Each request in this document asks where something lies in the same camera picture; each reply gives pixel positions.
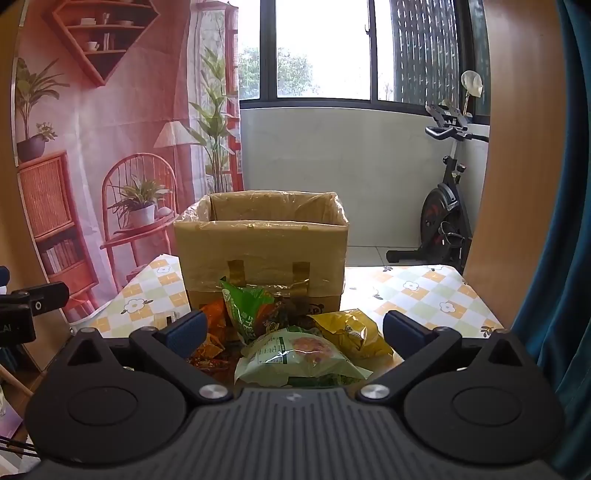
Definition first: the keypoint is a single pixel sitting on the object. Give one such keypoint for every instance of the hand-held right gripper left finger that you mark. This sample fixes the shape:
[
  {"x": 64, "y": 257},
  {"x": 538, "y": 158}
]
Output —
[{"x": 187, "y": 330}]

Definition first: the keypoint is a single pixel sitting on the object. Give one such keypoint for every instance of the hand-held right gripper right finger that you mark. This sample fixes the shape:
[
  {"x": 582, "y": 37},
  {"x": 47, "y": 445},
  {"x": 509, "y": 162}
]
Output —
[{"x": 406, "y": 334}]

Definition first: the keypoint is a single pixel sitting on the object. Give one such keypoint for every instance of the yellow snack packet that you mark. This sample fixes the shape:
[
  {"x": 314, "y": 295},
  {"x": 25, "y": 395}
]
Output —
[{"x": 346, "y": 332}]

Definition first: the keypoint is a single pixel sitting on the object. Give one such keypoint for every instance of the light green snack packet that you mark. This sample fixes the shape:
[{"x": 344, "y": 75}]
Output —
[{"x": 286, "y": 355}]

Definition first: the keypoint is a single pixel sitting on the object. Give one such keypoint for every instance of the brown cardboard box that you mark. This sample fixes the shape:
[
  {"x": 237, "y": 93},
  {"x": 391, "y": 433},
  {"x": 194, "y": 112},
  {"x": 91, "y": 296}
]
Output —
[{"x": 258, "y": 249}]

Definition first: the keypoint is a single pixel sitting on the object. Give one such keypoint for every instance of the orange snack packet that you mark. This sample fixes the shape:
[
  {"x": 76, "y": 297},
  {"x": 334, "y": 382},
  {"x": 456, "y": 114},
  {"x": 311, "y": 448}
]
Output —
[{"x": 216, "y": 344}]

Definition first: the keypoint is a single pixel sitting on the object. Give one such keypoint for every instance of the checkered flower tablecloth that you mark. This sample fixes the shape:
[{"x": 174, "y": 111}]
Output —
[{"x": 429, "y": 295}]

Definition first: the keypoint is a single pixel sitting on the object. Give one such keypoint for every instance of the dark green snack packet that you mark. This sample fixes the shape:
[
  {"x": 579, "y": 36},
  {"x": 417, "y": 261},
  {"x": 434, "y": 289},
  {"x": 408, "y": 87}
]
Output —
[{"x": 244, "y": 314}]

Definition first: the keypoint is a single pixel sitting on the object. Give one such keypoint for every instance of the black exercise bike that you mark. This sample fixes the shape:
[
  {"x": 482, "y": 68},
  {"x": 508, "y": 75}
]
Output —
[{"x": 441, "y": 217}]

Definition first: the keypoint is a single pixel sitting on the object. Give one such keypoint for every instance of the wooden board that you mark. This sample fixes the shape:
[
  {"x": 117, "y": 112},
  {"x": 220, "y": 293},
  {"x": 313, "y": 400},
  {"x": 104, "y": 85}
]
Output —
[{"x": 517, "y": 184}]

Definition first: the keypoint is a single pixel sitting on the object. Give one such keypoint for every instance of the teal curtain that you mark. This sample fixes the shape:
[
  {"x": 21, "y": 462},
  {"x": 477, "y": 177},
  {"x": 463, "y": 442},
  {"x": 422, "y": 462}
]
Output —
[{"x": 568, "y": 230}]

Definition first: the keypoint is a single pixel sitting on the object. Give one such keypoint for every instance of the dark framed window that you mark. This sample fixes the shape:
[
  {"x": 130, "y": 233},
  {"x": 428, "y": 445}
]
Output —
[{"x": 323, "y": 46}]

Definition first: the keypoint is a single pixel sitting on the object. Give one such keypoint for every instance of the pink printed wall tapestry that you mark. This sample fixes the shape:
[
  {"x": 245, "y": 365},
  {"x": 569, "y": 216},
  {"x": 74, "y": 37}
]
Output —
[{"x": 115, "y": 138}]

